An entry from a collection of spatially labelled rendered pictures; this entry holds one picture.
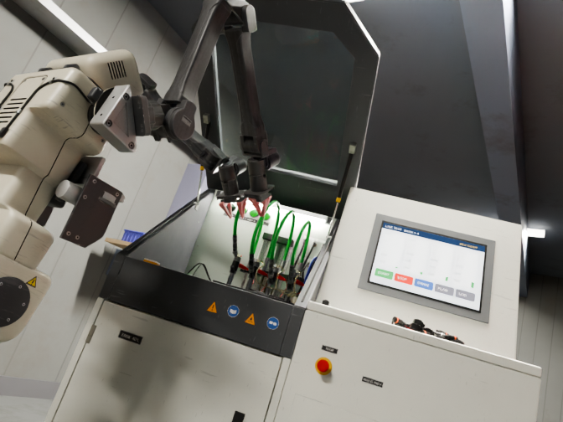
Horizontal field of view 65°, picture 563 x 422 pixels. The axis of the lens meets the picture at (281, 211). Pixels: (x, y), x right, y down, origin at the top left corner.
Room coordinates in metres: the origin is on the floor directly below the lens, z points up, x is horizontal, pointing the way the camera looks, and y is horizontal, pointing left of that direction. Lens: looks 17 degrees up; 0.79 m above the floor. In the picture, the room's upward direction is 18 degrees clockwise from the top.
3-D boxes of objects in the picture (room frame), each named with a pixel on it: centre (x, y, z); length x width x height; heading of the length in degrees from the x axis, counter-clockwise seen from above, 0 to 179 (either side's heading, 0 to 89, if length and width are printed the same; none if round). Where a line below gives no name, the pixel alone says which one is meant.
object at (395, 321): (1.44, -0.57, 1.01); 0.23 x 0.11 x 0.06; 76
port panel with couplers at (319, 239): (1.96, -0.19, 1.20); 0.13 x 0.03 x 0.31; 76
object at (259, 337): (1.53, 0.17, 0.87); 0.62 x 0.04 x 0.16; 76
